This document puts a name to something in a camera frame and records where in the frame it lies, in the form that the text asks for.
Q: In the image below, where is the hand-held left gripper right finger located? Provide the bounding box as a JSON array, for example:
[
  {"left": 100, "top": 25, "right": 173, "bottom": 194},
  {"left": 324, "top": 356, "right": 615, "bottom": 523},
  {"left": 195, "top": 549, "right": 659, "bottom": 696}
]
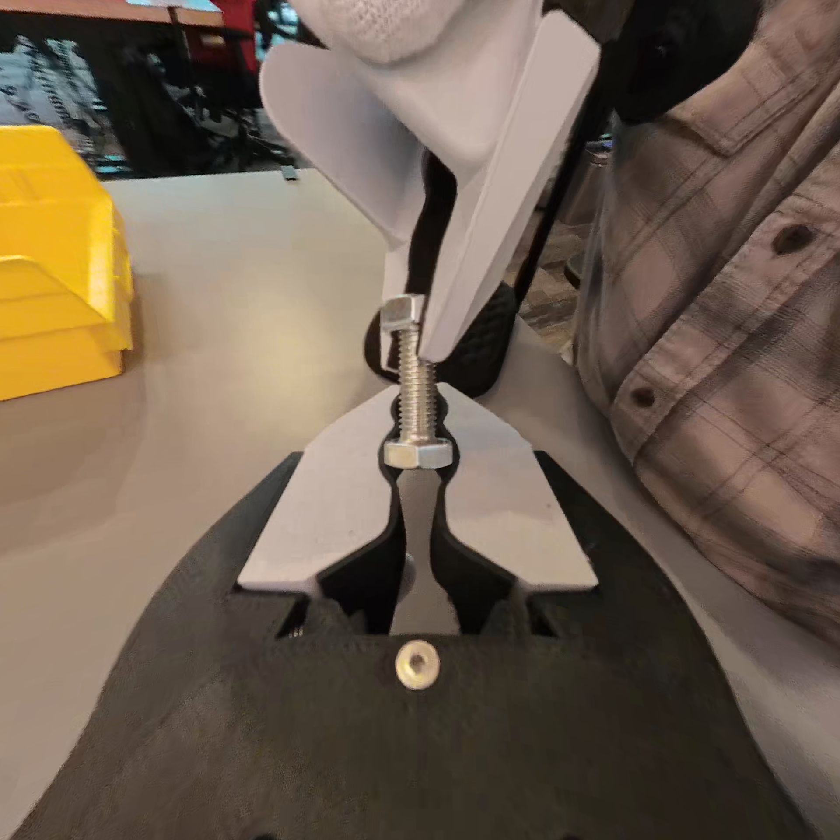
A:
[{"left": 428, "top": 382, "right": 599, "bottom": 636}]

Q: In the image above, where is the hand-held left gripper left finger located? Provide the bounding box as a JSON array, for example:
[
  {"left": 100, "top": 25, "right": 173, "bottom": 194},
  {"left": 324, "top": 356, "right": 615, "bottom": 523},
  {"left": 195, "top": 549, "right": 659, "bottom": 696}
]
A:
[{"left": 236, "top": 386, "right": 409, "bottom": 636}]

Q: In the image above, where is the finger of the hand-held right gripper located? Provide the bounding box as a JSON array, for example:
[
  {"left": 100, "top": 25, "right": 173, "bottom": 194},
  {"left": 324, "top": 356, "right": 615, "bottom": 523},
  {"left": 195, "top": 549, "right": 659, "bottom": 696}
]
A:
[
  {"left": 259, "top": 42, "right": 431, "bottom": 388},
  {"left": 420, "top": 10, "right": 602, "bottom": 399}
]

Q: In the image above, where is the silver hex nut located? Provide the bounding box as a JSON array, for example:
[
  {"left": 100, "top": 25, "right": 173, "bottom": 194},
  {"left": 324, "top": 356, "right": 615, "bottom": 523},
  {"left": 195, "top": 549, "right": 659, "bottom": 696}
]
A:
[{"left": 382, "top": 438, "right": 455, "bottom": 471}]

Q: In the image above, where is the silver hex bolt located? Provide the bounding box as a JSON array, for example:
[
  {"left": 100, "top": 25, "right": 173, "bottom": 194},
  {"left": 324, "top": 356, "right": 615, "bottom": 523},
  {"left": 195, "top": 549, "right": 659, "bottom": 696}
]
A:
[{"left": 379, "top": 295, "right": 439, "bottom": 444}]

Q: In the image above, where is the yellow plastic bin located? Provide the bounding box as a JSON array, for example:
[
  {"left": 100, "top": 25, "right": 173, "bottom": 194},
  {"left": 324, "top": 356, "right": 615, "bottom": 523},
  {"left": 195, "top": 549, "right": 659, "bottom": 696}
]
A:
[{"left": 0, "top": 125, "right": 135, "bottom": 403}]

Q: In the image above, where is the person's right hand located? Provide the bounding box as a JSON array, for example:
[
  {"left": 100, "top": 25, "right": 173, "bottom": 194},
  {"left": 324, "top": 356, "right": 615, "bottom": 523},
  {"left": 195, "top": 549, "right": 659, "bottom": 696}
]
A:
[{"left": 289, "top": 0, "right": 463, "bottom": 64}]

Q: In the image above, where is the red chair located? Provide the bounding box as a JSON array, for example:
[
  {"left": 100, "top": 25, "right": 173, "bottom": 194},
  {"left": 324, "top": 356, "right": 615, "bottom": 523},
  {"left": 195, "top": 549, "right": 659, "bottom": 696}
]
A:
[{"left": 187, "top": 0, "right": 261, "bottom": 86}]

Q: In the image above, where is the person's plaid shirt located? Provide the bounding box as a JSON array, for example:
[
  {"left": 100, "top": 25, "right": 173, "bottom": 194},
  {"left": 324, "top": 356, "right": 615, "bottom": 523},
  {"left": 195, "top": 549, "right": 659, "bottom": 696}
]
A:
[{"left": 571, "top": 0, "right": 840, "bottom": 647}]

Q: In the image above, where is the brown wooden desk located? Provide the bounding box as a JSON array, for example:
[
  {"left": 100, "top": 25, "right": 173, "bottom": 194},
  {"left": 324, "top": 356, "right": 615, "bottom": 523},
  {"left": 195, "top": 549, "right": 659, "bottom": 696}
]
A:
[{"left": 0, "top": 0, "right": 227, "bottom": 30}]

